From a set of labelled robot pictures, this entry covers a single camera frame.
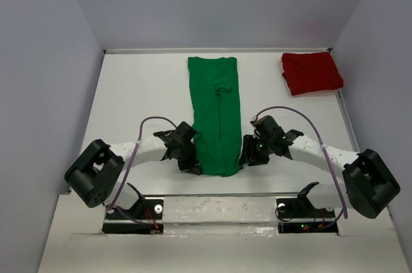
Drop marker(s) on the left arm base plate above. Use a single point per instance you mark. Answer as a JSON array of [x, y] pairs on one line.
[[144, 218]]

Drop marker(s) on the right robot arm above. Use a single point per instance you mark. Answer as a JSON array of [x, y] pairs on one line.
[[361, 181]]

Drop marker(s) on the folded red t-shirt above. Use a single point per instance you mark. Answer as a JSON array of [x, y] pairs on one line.
[[310, 72]]

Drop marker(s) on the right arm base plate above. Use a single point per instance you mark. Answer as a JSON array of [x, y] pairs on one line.
[[297, 215]]

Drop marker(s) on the aluminium rail right edge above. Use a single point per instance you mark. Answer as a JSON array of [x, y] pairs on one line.
[[347, 121]]

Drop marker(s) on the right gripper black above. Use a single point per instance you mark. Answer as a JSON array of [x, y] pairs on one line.
[[248, 151]]

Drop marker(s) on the green t-shirt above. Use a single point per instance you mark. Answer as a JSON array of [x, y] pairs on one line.
[[214, 90]]

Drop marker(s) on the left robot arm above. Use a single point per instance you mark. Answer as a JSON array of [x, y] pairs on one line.
[[99, 174]]

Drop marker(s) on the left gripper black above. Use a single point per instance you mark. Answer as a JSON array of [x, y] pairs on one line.
[[191, 166]]

